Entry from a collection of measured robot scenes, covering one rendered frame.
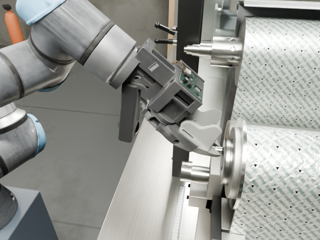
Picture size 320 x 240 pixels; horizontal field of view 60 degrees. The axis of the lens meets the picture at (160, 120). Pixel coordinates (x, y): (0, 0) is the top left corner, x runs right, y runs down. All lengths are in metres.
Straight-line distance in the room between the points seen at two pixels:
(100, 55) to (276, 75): 0.35
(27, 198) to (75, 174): 1.32
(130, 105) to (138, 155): 0.56
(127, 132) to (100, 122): 2.24
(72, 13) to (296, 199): 0.39
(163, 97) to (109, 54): 0.09
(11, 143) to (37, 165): 1.61
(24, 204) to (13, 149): 0.19
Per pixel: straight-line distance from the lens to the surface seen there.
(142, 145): 1.02
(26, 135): 0.82
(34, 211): 0.94
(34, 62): 0.45
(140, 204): 0.84
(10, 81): 0.43
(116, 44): 0.38
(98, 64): 0.39
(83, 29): 0.38
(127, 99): 0.42
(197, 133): 0.43
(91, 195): 2.07
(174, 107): 0.41
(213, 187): 0.53
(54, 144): 2.56
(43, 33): 0.41
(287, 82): 0.60
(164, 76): 0.39
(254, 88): 0.59
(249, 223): 0.48
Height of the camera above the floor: 1.57
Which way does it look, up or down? 36 degrees down
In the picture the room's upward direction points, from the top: straight up
